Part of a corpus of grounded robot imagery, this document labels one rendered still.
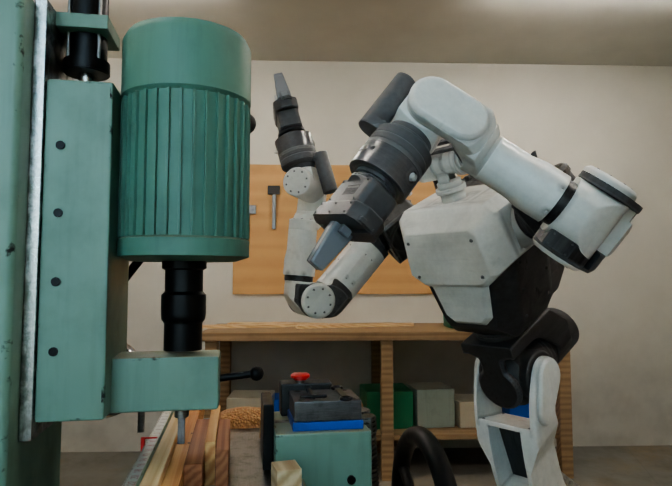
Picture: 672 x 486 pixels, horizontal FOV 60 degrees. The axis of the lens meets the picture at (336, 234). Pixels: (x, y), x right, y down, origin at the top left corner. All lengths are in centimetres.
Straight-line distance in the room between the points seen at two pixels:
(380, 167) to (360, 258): 62
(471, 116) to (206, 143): 34
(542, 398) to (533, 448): 11
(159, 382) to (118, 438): 359
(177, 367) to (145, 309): 342
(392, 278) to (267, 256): 88
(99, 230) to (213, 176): 15
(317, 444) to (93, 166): 47
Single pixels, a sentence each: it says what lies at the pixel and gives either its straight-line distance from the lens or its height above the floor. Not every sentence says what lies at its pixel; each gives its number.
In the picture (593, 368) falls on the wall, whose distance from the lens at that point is 454.
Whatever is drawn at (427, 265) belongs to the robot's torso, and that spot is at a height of 120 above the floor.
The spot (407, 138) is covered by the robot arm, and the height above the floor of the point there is 135.
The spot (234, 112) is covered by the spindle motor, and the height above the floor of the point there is 139.
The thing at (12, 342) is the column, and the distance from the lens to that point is 77.
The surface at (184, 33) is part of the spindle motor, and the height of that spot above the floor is 148.
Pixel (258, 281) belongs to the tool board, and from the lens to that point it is 405.
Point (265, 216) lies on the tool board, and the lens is 406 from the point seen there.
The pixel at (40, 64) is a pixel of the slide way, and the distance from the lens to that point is 83.
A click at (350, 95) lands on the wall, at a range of 425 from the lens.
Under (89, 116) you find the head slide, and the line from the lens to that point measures 80.
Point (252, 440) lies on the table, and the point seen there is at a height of 90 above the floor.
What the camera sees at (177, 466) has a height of 94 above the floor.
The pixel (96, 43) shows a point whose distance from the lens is 89.
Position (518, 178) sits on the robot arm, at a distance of 79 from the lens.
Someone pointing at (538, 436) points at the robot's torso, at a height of 84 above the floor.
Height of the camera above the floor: 117
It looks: 4 degrees up
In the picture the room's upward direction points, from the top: straight up
